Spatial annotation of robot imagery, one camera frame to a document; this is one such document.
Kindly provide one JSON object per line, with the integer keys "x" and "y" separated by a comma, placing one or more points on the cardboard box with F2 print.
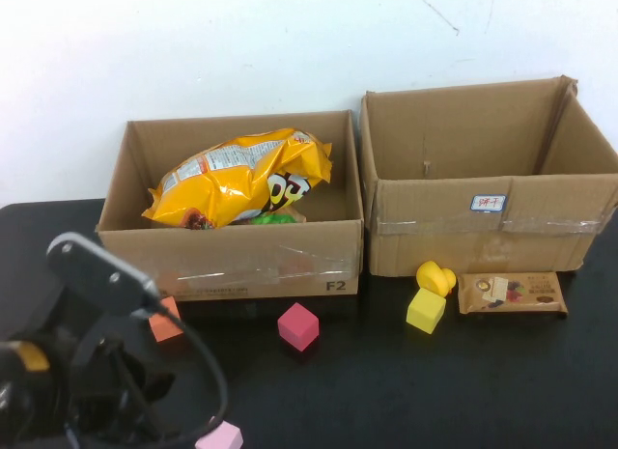
{"x": 217, "y": 265}

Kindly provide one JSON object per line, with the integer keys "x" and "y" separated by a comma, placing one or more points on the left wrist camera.
{"x": 96, "y": 270}

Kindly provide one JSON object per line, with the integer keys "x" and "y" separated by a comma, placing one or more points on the light pink foam cube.
{"x": 219, "y": 439}

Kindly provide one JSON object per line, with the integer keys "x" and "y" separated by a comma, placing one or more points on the white handwritten label sticker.
{"x": 488, "y": 203}

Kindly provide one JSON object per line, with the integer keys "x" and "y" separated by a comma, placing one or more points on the brown biscuit packet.
{"x": 531, "y": 294}

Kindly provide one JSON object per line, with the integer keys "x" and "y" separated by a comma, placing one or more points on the yellow foam cube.
{"x": 425, "y": 311}

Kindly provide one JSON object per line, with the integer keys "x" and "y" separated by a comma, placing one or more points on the cardboard box with white label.
{"x": 434, "y": 246}

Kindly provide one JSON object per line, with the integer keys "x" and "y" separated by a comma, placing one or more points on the magenta foam cube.
{"x": 297, "y": 326}

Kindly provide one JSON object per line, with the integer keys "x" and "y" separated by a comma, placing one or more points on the yellow rubber duck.
{"x": 432, "y": 275}

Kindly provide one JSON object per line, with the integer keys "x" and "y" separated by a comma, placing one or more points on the green snack bag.
{"x": 272, "y": 219}

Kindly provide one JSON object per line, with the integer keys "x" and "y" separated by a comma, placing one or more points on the orange foam cube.
{"x": 166, "y": 327}

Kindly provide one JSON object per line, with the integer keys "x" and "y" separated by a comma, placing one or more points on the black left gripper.
{"x": 82, "y": 362}

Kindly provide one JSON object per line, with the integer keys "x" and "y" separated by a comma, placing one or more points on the orange chips bag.
{"x": 232, "y": 188}

